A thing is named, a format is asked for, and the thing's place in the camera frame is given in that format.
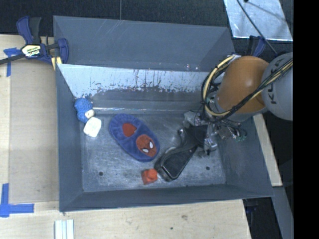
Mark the blue knit toy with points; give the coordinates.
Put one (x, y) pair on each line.
(82, 106)

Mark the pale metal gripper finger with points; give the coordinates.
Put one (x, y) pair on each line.
(208, 153)
(210, 143)

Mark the blue slipper with red face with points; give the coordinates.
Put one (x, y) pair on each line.
(134, 138)

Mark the red toy block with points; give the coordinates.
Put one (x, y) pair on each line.
(149, 177)

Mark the white rounded block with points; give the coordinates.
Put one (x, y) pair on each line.
(92, 127)

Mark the grey metal bin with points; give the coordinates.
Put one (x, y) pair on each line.
(119, 173)

